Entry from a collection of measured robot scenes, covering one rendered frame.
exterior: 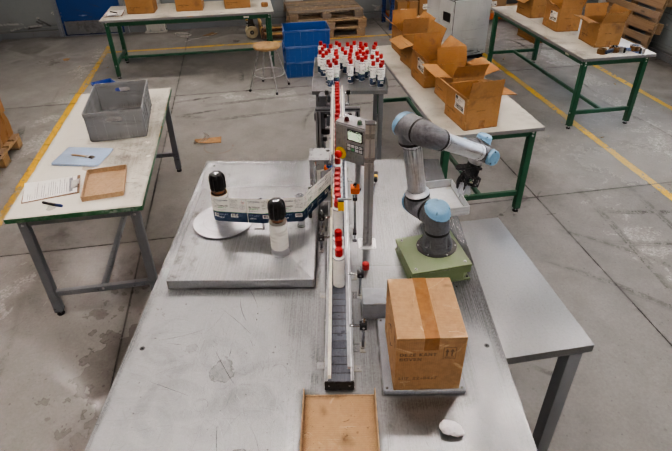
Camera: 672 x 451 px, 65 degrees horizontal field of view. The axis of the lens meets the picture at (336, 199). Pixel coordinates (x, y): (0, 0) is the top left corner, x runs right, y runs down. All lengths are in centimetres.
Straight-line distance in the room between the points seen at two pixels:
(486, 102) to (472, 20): 393
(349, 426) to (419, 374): 30
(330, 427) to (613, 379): 196
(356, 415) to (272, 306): 64
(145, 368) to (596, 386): 238
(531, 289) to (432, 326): 79
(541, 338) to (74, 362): 259
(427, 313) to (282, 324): 66
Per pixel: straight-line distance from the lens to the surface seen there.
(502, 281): 255
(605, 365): 352
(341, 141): 241
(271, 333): 224
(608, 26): 626
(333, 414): 199
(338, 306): 226
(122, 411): 215
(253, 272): 246
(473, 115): 396
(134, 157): 378
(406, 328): 186
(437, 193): 285
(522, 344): 230
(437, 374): 199
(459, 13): 767
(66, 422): 331
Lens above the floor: 247
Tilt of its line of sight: 33 degrees down
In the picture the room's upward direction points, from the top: 1 degrees counter-clockwise
